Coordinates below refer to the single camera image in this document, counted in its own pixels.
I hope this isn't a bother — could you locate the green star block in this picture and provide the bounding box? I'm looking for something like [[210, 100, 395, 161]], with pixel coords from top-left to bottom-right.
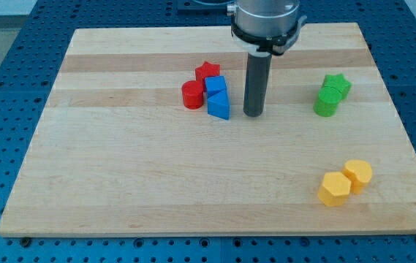
[[322, 73, 352, 99]]

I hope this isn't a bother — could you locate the red star block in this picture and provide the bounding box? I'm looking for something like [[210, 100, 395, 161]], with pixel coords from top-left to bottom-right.
[[194, 61, 221, 91]]

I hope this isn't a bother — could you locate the blue cube block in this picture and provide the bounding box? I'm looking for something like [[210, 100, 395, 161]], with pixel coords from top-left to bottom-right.
[[205, 75, 227, 98]]

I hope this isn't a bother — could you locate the light wooden board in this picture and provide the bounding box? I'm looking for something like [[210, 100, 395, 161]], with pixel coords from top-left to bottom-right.
[[0, 23, 416, 237]]

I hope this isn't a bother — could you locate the yellow hexagon block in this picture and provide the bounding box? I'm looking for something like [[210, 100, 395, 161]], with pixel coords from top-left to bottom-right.
[[317, 172, 352, 207]]

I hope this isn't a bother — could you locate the blue triangle block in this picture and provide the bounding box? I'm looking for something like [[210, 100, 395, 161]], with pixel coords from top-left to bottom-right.
[[207, 90, 230, 120]]

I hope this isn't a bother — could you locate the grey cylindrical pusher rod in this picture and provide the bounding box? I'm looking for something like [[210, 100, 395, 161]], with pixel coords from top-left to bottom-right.
[[243, 54, 272, 117]]

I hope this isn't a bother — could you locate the yellow heart block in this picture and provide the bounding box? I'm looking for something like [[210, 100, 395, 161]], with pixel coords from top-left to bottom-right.
[[342, 159, 373, 194]]

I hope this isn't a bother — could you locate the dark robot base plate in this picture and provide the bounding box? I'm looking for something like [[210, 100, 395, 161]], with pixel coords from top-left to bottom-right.
[[176, 0, 233, 14]]

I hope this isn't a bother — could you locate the green cylinder block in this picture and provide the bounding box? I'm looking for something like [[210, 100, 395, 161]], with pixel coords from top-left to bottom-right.
[[313, 86, 342, 117]]

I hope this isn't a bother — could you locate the red cylinder block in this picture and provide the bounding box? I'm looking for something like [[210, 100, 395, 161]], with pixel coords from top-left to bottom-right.
[[181, 80, 204, 110]]

